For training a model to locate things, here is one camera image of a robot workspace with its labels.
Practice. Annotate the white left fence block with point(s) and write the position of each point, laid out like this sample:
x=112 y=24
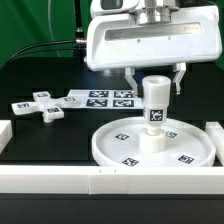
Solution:
x=5 y=133

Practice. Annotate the white cross-shaped table base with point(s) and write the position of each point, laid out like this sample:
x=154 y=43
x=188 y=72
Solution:
x=50 y=108

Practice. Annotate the white marker sheet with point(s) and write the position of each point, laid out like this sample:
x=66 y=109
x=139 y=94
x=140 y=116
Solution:
x=107 y=99

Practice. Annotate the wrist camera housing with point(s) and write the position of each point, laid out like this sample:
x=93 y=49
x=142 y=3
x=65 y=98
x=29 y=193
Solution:
x=102 y=7

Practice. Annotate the black vertical pole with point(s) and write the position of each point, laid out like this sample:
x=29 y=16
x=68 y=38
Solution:
x=78 y=20

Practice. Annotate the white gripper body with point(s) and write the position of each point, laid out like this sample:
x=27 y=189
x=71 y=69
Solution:
x=117 y=41

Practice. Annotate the white round table top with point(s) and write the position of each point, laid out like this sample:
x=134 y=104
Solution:
x=128 y=143

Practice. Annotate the white front fence bar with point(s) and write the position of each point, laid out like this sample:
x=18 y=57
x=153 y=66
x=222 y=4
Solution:
x=104 y=180

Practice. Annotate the white fence block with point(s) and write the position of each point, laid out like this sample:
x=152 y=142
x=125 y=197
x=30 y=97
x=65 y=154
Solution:
x=216 y=133
x=5 y=133

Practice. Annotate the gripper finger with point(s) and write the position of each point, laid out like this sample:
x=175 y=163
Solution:
x=129 y=76
x=179 y=69

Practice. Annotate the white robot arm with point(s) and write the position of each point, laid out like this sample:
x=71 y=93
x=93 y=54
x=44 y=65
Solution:
x=152 y=12

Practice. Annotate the white right fence block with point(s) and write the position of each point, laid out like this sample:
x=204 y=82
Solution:
x=216 y=133

